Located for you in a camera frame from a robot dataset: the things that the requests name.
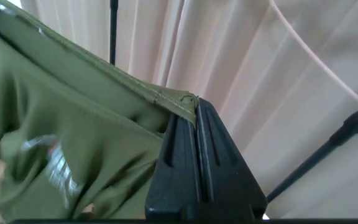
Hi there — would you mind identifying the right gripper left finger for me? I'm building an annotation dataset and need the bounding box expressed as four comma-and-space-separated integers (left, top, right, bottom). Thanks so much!
144, 113, 203, 219

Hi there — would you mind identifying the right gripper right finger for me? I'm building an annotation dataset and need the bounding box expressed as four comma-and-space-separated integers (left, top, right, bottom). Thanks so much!
196, 97, 268, 219

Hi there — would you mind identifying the green long-sleeved shirt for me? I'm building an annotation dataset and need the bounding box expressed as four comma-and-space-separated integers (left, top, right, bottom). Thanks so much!
0, 0, 200, 222

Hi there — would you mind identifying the black clothes rack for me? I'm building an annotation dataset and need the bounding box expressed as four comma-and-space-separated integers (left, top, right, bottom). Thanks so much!
109, 0, 358, 203

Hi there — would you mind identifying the beige curtain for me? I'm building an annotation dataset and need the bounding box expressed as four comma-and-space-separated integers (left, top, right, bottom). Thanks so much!
11, 0, 358, 219

